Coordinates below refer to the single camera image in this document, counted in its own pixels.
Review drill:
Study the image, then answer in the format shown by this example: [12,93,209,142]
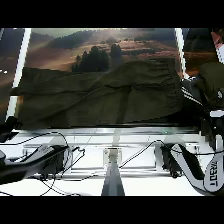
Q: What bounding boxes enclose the dark green pants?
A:
[9,59,185,129]

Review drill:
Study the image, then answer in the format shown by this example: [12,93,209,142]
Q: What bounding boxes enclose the black white-striped garment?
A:
[180,78,214,113]

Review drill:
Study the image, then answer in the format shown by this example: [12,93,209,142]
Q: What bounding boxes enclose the olive garment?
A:
[196,61,224,101]

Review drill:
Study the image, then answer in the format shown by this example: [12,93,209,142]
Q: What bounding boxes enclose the red white garment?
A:
[210,28,224,63]

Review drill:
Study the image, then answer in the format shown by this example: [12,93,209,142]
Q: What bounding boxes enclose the black cable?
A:
[119,139,224,169]
[0,130,71,149]
[38,174,84,197]

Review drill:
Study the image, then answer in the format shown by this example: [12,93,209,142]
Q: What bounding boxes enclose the silver frame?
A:
[0,128,224,197]

